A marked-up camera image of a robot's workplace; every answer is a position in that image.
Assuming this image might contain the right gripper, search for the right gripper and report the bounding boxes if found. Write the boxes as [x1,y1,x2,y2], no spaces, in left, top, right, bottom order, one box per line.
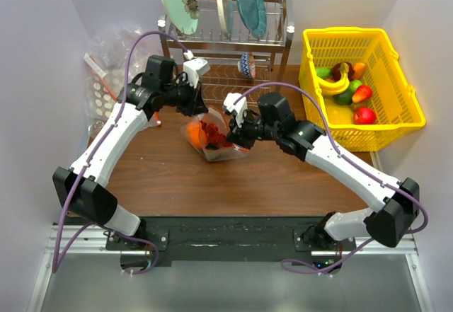
[225,107,280,150]

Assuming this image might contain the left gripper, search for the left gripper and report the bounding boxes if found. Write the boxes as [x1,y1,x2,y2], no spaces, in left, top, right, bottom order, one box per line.
[161,76,209,117]

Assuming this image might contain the clear zip bag orange zipper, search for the clear zip bag orange zipper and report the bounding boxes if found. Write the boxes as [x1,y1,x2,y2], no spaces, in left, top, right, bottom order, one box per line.
[180,106,249,162]

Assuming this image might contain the toy orange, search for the toy orange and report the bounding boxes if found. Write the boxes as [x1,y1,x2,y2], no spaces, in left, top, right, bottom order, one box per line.
[186,122,207,149]

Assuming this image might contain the red toy lobster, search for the red toy lobster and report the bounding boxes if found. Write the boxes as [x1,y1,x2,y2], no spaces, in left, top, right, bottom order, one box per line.
[201,121,233,150]

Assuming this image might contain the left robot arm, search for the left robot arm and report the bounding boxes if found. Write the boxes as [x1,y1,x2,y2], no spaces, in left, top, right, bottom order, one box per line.
[52,55,210,250]

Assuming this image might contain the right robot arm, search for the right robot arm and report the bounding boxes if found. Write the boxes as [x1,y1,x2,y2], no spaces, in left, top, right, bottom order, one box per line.
[223,92,420,250]

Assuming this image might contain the pile of clear zip bags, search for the pile of clear zip bags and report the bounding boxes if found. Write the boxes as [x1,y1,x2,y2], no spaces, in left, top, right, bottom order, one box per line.
[84,25,143,139]

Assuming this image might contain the blue patterned bowl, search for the blue patterned bowl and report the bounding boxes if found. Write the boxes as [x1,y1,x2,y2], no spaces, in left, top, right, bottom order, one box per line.
[237,52,256,79]

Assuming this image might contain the metal dish rack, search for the metal dish rack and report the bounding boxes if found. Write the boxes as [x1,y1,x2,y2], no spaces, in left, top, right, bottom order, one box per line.
[157,0,295,106]

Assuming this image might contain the toy banana bunch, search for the toy banana bunch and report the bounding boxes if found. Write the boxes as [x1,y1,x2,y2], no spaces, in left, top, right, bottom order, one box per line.
[316,73,350,96]

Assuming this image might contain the green toy lime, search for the green toy lime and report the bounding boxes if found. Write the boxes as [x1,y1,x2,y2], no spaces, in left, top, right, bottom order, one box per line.
[316,67,332,79]

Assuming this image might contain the green toy avocado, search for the green toy avocado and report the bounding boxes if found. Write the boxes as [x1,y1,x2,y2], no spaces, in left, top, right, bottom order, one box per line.
[333,80,362,105]

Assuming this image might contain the mint green floral plate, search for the mint green floral plate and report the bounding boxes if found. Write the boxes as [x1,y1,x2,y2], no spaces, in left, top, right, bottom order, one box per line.
[161,0,200,35]

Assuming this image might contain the red toy apple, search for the red toy apple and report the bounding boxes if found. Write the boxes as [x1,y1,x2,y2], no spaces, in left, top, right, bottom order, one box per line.
[353,107,377,125]

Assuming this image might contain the teal blue plate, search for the teal blue plate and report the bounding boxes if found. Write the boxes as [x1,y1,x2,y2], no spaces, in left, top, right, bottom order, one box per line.
[236,0,267,40]

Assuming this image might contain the yellow plastic basket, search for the yellow plastic basket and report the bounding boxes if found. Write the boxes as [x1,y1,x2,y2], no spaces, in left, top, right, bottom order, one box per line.
[299,27,426,151]

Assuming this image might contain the red yellow toy mango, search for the red yellow toy mango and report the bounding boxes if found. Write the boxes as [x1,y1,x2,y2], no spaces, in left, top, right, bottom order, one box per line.
[352,84,373,103]

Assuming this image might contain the orange toy fruit back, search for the orange toy fruit back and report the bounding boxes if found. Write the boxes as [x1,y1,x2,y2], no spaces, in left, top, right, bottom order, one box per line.
[352,62,366,80]

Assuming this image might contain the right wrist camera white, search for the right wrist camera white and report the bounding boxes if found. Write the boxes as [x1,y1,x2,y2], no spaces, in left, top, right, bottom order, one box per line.
[222,93,248,127]

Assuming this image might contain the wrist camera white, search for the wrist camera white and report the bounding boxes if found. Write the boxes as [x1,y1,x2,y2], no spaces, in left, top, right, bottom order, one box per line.
[183,50,210,88]
[222,93,248,127]

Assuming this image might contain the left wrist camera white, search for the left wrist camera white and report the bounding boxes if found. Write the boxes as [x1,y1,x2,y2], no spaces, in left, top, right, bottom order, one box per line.
[183,50,210,88]

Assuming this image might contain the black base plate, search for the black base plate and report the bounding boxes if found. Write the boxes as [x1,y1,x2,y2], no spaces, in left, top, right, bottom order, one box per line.
[103,216,356,268]

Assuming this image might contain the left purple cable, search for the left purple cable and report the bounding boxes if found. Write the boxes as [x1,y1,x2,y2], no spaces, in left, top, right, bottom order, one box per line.
[52,31,194,275]

